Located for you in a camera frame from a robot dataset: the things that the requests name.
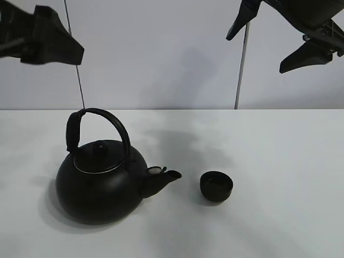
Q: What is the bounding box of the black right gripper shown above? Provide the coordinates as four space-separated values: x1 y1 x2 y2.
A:
226 0 343 74

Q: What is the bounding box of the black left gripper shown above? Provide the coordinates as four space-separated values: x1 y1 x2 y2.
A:
1 1 73 65

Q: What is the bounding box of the black round teapot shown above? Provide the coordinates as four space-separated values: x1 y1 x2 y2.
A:
55 108 182 225

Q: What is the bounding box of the small black teacup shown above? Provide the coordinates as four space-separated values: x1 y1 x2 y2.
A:
199 171 234 203

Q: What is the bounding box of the thin grey left pole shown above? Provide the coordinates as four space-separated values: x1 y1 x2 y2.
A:
63 0 85 108

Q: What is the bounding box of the thin grey pole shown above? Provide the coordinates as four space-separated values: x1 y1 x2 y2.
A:
63 0 85 108
234 23 250 110

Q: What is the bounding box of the thin grey right pole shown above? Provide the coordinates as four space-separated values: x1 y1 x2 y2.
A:
234 23 250 110

